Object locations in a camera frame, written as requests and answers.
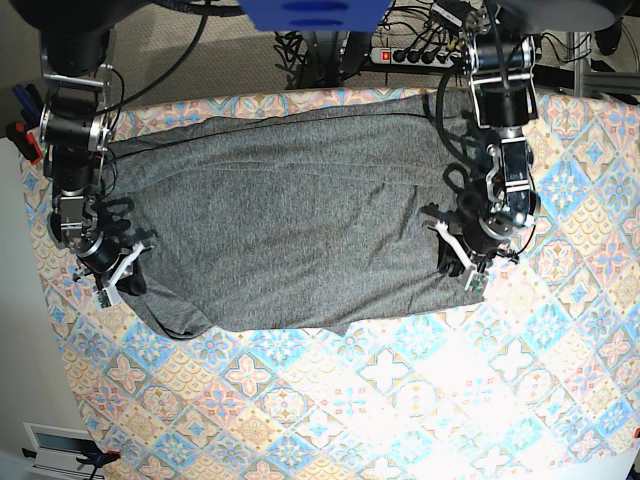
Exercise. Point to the white power strip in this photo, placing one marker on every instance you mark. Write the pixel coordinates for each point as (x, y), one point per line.
(436, 58)

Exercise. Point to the patterned tablecloth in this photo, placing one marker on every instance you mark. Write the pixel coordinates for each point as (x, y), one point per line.
(544, 374)

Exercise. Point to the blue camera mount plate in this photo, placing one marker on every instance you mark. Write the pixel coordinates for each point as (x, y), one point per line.
(315, 15)

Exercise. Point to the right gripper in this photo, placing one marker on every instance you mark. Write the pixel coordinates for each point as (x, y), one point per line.
(116, 269)

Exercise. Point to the red black clamp upper left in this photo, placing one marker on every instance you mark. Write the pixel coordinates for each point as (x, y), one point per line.
(24, 141)

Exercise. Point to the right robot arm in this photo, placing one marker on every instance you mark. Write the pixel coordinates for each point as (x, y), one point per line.
(77, 123)

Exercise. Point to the black orange clamp lower left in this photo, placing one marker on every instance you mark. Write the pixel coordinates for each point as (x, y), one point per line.
(95, 457)

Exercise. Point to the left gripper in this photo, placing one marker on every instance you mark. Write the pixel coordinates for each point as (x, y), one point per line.
(468, 254)

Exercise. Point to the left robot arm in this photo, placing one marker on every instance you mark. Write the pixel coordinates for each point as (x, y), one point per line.
(498, 54)

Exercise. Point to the white floor vent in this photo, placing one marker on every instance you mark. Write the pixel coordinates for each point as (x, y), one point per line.
(57, 450)

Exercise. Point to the grey t-shirt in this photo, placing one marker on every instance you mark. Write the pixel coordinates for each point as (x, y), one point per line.
(315, 220)

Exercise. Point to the blue black clamp handles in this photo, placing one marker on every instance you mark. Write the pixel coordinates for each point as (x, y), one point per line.
(31, 101)

